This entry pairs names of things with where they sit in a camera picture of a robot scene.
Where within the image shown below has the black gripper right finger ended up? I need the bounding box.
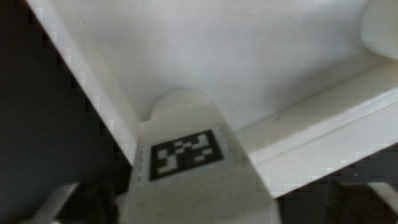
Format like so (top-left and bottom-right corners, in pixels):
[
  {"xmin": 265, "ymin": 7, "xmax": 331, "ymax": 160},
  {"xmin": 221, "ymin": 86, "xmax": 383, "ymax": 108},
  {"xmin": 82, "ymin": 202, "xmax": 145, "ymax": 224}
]
[{"xmin": 326, "ymin": 181, "xmax": 398, "ymax": 224}]

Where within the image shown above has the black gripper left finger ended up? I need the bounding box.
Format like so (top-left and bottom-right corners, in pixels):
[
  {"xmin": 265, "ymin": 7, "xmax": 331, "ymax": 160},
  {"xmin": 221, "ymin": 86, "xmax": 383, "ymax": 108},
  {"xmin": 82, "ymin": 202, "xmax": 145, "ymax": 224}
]
[{"xmin": 20, "ymin": 181, "xmax": 116, "ymax": 224}]

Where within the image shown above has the white table leg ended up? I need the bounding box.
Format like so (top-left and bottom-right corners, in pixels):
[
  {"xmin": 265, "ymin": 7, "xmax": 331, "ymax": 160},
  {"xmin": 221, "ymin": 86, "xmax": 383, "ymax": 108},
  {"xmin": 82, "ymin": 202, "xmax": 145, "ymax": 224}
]
[
  {"xmin": 123, "ymin": 89, "xmax": 283, "ymax": 224},
  {"xmin": 361, "ymin": 0, "xmax": 398, "ymax": 61}
]

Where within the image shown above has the white square tabletop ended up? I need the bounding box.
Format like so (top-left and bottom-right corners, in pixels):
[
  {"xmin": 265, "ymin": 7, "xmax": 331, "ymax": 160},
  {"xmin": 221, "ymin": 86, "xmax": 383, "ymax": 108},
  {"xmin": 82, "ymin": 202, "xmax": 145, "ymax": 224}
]
[{"xmin": 27, "ymin": 0, "xmax": 398, "ymax": 163}]

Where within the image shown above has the white U-shaped obstacle fence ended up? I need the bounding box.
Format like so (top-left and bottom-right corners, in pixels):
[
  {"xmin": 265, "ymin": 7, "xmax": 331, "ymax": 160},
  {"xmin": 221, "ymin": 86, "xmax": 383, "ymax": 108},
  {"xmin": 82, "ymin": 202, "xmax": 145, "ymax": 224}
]
[{"xmin": 251, "ymin": 103, "xmax": 398, "ymax": 198}]

